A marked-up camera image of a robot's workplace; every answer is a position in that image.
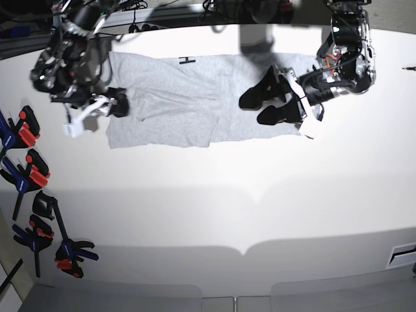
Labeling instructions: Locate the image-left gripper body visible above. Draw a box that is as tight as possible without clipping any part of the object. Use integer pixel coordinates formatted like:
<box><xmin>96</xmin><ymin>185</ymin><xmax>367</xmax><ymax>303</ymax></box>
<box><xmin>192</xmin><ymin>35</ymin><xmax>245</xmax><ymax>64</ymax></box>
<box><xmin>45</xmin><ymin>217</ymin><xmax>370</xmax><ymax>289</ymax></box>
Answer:
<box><xmin>64</xmin><ymin>95</ymin><xmax>117</xmax><ymax>122</ymax></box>

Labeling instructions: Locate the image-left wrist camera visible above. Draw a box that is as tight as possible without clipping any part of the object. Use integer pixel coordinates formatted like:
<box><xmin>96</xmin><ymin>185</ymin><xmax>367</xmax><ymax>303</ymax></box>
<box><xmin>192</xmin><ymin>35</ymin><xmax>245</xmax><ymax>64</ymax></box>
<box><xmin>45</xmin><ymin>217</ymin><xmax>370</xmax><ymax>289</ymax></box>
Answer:
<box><xmin>62</xmin><ymin>122</ymin><xmax>85</xmax><ymax>138</ymax></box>

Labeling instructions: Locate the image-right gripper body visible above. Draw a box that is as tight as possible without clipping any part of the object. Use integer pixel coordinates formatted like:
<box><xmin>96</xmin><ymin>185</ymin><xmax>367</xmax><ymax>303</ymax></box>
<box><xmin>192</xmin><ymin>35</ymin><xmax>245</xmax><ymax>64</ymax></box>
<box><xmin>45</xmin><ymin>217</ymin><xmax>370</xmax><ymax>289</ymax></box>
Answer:
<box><xmin>275</xmin><ymin>66</ymin><xmax>322</xmax><ymax>122</ymax></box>

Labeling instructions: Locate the blue red clamp upper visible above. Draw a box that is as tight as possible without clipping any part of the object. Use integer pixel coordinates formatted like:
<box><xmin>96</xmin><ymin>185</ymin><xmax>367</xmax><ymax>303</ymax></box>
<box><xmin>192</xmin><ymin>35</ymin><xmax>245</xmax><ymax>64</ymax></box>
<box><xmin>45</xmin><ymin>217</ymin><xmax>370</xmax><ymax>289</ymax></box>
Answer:
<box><xmin>1</xmin><ymin>105</ymin><xmax>40</xmax><ymax>159</ymax></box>

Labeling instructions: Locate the grey T-shirt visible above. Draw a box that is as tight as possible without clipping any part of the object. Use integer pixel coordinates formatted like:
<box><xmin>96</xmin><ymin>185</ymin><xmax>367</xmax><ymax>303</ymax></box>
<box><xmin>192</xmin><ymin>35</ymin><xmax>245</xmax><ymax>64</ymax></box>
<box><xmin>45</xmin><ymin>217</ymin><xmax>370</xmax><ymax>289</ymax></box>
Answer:
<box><xmin>102</xmin><ymin>52</ymin><xmax>317</xmax><ymax>149</ymax></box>

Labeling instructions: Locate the small red pen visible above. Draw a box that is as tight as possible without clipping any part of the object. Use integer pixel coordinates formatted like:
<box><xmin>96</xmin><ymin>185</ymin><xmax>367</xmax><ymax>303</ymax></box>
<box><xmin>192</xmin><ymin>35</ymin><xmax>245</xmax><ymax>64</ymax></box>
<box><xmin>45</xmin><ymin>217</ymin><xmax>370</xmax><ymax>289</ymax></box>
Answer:
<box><xmin>402</xmin><ymin>66</ymin><xmax>416</xmax><ymax>72</ymax></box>

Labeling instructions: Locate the blue red clamp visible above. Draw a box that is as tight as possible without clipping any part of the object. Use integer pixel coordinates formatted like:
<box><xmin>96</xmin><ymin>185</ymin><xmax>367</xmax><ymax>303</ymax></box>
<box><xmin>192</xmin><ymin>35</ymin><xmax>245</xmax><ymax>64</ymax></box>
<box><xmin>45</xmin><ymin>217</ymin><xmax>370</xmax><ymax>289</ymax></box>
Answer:
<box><xmin>12</xmin><ymin>214</ymin><xmax>55</xmax><ymax>278</ymax></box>
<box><xmin>1</xmin><ymin>148</ymin><xmax>50</xmax><ymax>221</ymax></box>
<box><xmin>1</xmin><ymin>105</ymin><xmax>40</xmax><ymax>159</ymax></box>

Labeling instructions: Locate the robot arm image left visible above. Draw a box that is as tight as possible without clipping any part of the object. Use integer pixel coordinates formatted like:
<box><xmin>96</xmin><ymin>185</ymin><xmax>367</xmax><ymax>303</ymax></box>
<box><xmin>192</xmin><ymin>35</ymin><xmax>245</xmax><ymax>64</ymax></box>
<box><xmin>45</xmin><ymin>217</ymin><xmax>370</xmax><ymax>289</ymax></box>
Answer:
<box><xmin>29</xmin><ymin>1</ymin><xmax>129</xmax><ymax>118</ymax></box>

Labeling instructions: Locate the black strip left edge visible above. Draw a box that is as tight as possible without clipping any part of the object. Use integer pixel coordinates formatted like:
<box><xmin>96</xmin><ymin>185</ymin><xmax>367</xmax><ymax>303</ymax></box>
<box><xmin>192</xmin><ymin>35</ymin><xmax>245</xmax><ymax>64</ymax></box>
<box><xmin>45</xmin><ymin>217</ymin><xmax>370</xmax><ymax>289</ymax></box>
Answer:
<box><xmin>0</xmin><ymin>259</ymin><xmax>23</xmax><ymax>293</ymax></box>

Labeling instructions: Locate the white label black mark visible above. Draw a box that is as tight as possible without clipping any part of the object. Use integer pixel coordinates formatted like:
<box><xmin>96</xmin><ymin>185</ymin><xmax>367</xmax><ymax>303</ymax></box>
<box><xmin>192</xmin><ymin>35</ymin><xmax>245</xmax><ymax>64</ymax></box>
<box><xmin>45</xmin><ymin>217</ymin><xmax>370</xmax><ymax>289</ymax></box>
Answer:
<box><xmin>386</xmin><ymin>242</ymin><xmax>415</xmax><ymax>270</ymax></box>

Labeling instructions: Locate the long bar clamp black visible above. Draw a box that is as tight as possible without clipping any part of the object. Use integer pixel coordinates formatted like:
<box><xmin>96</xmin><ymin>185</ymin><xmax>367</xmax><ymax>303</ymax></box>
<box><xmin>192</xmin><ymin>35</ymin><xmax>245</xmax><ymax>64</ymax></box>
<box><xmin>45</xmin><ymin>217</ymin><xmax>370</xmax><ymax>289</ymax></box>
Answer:
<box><xmin>32</xmin><ymin>191</ymin><xmax>99</xmax><ymax>279</ymax></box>

